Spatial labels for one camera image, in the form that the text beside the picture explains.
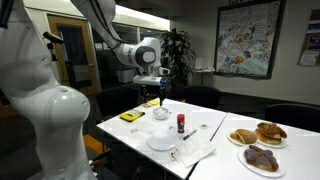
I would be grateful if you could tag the clear packet with orange logo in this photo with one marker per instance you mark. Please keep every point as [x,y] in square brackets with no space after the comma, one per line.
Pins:
[203,126]

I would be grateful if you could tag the green potted plant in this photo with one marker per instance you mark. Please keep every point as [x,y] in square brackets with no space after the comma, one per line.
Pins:
[176,53]

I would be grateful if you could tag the yellow sponge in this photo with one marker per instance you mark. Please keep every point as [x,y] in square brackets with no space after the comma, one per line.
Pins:
[131,115]

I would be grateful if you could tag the white paper napkin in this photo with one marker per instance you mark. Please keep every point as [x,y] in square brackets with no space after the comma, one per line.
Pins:
[196,151]

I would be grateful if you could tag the small clear condiment packet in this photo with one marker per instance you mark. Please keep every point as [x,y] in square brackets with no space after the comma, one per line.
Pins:
[133,130]
[145,105]
[170,127]
[173,156]

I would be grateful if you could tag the dark plant pot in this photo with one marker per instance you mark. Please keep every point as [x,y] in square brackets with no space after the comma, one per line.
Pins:
[178,88]

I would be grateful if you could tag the black marker pen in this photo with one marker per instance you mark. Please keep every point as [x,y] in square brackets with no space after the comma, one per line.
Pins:
[190,134]

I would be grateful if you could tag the crystal glass bowl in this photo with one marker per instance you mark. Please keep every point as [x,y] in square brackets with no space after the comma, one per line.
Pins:
[161,117]

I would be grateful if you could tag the golden bread bun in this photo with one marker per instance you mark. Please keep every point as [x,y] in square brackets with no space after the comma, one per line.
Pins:
[265,140]

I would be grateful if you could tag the blue picture notice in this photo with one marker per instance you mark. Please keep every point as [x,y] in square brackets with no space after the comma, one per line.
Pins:
[314,42]

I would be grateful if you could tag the small white side table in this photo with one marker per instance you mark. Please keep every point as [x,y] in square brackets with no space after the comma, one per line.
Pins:
[203,71]

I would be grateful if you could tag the small golden bread piece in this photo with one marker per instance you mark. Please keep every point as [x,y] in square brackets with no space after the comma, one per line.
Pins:
[233,135]

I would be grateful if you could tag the orange floor block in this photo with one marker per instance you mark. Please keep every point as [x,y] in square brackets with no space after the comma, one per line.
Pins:
[93,143]

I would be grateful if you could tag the black camera on tripod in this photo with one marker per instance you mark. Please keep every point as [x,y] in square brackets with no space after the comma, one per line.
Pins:
[51,37]

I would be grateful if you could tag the large white plate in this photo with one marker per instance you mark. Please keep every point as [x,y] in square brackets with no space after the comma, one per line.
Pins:
[260,172]

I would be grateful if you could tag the red bottle with label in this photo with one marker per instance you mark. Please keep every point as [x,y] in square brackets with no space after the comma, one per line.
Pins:
[181,124]

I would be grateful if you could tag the brown cork bulletin board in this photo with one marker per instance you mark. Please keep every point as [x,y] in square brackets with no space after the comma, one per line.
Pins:
[302,36]

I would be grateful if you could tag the white standing sign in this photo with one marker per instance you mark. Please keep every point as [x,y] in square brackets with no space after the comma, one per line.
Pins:
[199,63]

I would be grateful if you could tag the clear plastic plate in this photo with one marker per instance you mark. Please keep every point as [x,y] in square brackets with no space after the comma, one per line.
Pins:
[162,140]

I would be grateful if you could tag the black office chair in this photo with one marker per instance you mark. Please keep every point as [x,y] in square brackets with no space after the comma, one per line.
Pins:
[202,96]
[293,116]
[116,100]

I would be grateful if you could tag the white paper notice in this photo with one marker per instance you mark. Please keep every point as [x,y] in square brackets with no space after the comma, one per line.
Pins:
[308,58]

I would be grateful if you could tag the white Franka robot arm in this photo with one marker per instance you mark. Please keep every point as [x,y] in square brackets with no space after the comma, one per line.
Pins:
[50,110]

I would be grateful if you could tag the framed colourful wall poster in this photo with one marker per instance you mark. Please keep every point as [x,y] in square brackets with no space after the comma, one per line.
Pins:
[248,40]

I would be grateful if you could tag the chocolate crossed bread bun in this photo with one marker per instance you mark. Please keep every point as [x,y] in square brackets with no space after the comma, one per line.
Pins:
[261,159]

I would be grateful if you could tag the round flat golden bread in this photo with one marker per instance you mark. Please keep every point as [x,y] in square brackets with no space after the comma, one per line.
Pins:
[247,136]

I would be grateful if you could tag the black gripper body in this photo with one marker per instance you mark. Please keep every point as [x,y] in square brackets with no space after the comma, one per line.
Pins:
[158,90]

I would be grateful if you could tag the small yellow packet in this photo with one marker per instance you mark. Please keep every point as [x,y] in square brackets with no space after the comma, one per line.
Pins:
[154,102]

